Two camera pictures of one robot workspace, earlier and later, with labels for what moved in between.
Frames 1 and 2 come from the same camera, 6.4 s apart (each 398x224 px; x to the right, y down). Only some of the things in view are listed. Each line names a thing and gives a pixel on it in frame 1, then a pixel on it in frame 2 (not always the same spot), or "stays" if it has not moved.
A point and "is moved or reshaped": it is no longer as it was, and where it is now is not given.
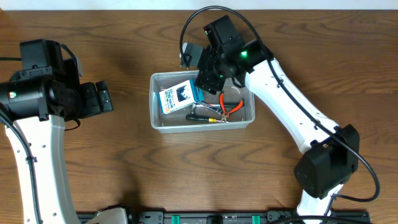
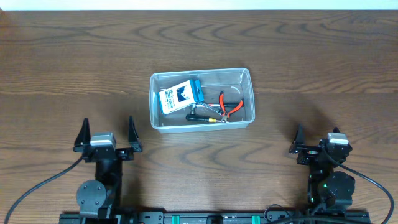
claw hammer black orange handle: x=201 y=104 is moved or reshaped
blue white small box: x=180 y=96 stays
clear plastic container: x=242 y=117 stays
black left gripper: x=90 y=107 → x=133 y=143
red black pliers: x=225 y=114 stays
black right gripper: x=209 y=83 → x=298 y=145
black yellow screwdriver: x=202 y=117 stays
